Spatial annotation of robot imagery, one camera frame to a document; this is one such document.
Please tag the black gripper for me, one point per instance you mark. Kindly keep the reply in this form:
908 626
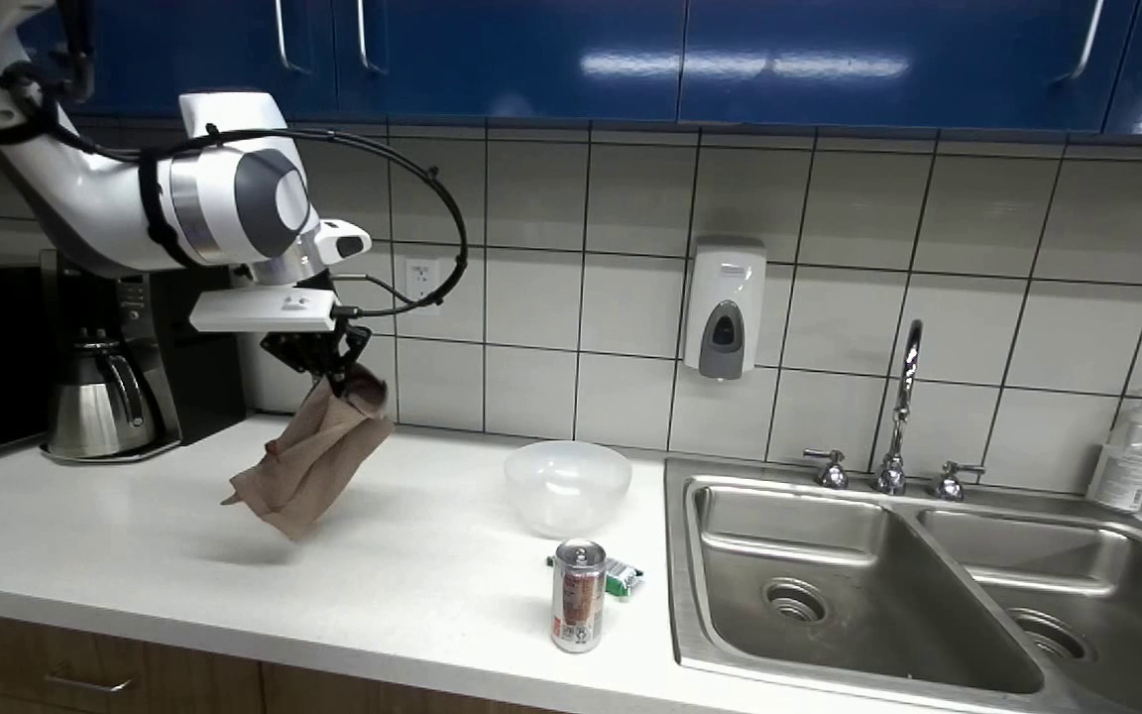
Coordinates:
305 352

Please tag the brown towel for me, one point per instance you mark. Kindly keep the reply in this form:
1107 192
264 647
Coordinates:
313 459

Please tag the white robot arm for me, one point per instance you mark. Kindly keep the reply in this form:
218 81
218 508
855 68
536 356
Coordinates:
95 199

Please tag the clear plastic bowl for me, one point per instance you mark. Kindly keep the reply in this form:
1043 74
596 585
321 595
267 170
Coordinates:
567 490

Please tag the black coffee maker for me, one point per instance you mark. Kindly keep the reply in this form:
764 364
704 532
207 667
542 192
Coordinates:
197 369

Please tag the steel coffee carafe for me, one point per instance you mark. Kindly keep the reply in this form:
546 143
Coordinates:
94 404

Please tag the metal drink can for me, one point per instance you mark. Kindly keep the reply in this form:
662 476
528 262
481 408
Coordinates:
575 601

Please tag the wooden drawer front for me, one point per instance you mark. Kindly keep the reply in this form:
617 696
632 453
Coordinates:
136 656

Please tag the small green white packet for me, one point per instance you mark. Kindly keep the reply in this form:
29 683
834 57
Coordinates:
624 578

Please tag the stainless steel double sink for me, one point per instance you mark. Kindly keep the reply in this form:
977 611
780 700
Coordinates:
754 619

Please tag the chrome sink faucet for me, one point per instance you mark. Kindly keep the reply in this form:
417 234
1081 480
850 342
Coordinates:
908 364

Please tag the clear soap pump bottle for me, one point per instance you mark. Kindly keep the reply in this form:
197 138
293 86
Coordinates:
1125 463

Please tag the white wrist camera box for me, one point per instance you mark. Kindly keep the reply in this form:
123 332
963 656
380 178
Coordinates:
257 311

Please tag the grey wall soap dispenser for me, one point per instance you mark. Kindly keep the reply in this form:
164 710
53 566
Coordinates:
723 311

